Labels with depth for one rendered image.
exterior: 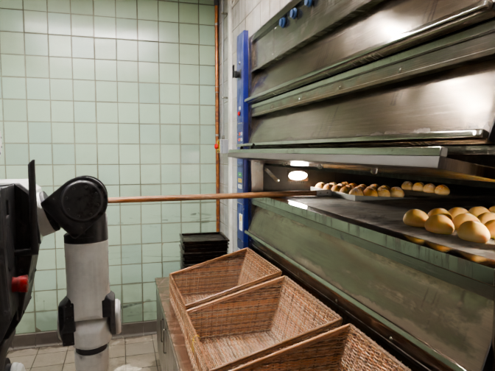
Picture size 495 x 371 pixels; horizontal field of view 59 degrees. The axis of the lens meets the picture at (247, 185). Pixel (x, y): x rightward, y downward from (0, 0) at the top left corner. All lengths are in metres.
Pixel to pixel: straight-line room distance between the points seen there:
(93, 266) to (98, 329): 0.14
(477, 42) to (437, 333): 0.69
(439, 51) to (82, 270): 0.97
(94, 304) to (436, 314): 0.82
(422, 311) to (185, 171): 2.51
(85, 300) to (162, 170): 2.52
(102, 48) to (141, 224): 1.33
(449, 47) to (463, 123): 0.20
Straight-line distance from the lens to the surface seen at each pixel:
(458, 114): 1.13
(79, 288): 1.00
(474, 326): 1.16
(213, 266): 2.62
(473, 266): 1.12
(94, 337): 1.04
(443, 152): 0.96
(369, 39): 1.48
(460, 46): 1.17
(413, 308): 1.31
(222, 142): 3.16
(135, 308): 3.64
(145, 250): 3.52
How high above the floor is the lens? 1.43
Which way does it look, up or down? 5 degrees down
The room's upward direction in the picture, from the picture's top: straight up
